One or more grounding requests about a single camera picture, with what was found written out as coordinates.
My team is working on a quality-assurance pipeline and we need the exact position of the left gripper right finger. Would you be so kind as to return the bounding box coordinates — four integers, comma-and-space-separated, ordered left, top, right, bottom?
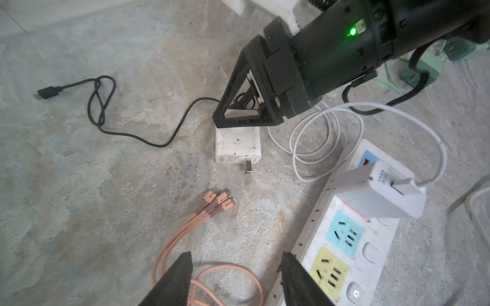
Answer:
278, 252, 334, 306

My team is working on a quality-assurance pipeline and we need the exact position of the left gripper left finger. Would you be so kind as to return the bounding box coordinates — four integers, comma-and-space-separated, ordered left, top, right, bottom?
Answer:
139, 251, 193, 306

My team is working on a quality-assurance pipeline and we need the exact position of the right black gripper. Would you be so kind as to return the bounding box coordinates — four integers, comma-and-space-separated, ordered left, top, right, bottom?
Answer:
213, 1, 396, 128

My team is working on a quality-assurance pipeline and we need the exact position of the long multicolour power strip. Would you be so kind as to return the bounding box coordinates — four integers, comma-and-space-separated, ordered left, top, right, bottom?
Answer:
263, 138, 416, 306

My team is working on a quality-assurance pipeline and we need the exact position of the white charger black cable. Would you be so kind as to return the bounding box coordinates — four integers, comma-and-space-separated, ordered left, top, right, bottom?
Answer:
33, 75, 263, 175

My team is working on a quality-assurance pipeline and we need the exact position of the pink charger with cable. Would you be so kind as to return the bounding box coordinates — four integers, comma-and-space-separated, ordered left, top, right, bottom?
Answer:
151, 188, 266, 305

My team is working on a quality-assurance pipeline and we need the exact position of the small white charger adapter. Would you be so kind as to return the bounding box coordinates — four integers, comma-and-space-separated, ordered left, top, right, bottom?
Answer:
267, 101, 449, 220

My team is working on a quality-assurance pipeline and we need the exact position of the green charger with cable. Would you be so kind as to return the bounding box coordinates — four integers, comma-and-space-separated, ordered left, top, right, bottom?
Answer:
374, 36, 489, 95

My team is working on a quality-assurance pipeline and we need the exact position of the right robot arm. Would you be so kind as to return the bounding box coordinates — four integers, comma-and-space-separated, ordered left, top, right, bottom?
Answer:
213, 1, 489, 128

